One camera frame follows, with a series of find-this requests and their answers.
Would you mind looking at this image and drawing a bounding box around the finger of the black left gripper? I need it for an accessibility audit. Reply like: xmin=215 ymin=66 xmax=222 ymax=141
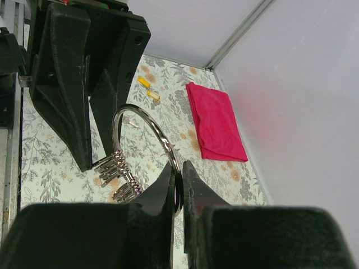
xmin=30 ymin=3 xmax=92 ymax=171
xmin=90 ymin=11 xmax=151 ymax=155

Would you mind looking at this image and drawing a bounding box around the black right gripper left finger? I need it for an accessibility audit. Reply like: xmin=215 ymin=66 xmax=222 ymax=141
xmin=1 ymin=164 xmax=174 ymax=268

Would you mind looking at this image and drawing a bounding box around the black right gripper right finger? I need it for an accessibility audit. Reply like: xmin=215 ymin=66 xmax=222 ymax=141
xmin=182 ymin=161 xmax=356 ymax=268

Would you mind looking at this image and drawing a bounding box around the metal keyring with clips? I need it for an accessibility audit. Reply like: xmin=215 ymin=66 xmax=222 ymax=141
xmin=94 ymin=104 xmax=183 ymax=212

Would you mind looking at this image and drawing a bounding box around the yellow tagged key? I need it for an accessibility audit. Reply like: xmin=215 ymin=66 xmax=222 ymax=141
xmin=146 ymin=90 xmax=160 ymax=110
xmin=137 ymin=77 xmax=151 ymax=88

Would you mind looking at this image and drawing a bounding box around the black tagged key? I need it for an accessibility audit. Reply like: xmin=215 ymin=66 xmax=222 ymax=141
xmin=122 ymin=116 xmax=139 ymax=128

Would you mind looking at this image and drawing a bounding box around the folded pink cloth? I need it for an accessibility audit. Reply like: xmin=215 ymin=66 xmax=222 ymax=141
xmin=186 ymin=82 xmax=248 ymax=163

